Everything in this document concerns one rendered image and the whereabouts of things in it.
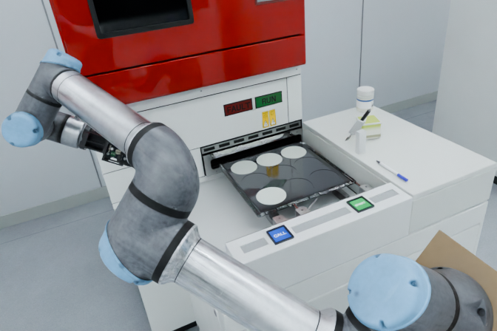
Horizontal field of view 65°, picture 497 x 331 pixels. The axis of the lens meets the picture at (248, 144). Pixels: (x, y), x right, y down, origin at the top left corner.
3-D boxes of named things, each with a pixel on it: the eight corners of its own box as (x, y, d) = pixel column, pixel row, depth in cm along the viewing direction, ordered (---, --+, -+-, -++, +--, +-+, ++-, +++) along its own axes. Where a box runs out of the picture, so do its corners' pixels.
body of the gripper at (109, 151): (125, 168, 95) (75, 153, 93) (129, 160, 103) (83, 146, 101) (134, 139, 94) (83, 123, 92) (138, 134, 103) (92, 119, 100)
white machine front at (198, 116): (112, 206, 146) (82, 108, 128) (300, 148, 172) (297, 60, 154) (114, 210, 144) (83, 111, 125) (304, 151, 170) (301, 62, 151)
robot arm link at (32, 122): (15, 90, 78) (35, 89, 89) (-10, 139, 79) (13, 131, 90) (52, 109, 80) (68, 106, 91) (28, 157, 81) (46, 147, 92)
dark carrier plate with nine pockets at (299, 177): (222, 165, 151) (222, 164, 151) (299, 142, 162) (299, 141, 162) (260, 213, 122) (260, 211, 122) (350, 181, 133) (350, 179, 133)
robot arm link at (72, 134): (66, 141, 100) (75, 111, 99) (84, 146, 101) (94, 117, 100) (58, 146, 93) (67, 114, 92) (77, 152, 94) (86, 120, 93)
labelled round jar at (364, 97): (353, 108, 171) (353, 88, 166) (365, 105, 173) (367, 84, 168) (363, 114, 165) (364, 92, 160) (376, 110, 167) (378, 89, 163)
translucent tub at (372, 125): (354, 132, 150) (355, 116, 147) (373, 130, 150) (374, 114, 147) (361, 140, 144) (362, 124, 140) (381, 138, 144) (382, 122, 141)
